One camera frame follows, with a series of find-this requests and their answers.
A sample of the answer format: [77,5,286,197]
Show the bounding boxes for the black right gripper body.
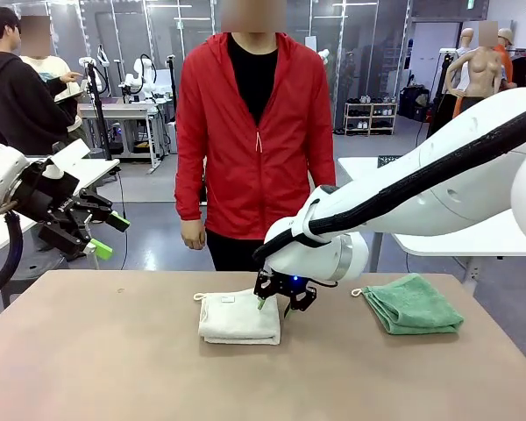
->
[256,268,311,295]

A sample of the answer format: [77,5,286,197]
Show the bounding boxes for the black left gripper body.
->
[8,159,85,225]

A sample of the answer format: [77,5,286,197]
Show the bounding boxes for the white towel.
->
[192,287,282,346]

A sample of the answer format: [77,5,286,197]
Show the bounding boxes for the green towel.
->
[350,272,465,336]

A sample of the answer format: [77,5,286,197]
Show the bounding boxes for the person's right forearm red sleeve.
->
[174,157,205,223]

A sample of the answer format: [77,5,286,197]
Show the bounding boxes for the person's left forearm red sleeve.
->
[309,148,338,189]

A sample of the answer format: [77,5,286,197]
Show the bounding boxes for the person's right hand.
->
[180,218,207,251]

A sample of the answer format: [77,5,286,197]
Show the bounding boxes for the black plastic stool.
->
[0,249,74,308]

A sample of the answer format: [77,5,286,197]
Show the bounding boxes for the person in black hoodie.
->
[0,6,71,155]

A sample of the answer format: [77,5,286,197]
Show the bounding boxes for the grey laptop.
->
[54,78,89,104]

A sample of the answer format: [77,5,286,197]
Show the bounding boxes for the black tripod stand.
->
[83,61,115,161]

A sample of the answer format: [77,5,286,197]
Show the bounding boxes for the white robot workbench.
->
[78,98,176,175]

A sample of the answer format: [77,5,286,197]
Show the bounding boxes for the person in red jacket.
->
[174,0,338,273]

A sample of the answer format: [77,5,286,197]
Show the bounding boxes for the person in cream t-shirt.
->
[19,15,91,146]

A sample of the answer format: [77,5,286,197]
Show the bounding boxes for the black pole stand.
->
[166,54,180,154]

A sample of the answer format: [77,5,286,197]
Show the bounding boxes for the wooden shoe shelf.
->
[344,101,399,136]

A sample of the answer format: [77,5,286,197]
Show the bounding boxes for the black suitcases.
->
[398,85,431,123]

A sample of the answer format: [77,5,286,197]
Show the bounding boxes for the hanging black trousers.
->
[427,94,457,137]

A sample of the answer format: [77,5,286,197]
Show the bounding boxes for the skin-tone mannequin grey trousers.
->
[446,20,508,111]

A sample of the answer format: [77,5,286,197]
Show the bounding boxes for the white mannequin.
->
[453,27,477,96]

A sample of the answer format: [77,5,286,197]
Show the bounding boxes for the mannequin with beige hat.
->
[494,27,515,87]

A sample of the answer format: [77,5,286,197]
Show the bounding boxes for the black floor cable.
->
[113,168,129,271]

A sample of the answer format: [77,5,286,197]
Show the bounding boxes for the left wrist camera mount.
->
[40,139,91,180]

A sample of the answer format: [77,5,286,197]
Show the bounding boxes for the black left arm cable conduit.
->
[0,210,25,303]

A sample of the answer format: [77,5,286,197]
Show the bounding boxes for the black right arm cable sleeve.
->
[252,100,526,262]

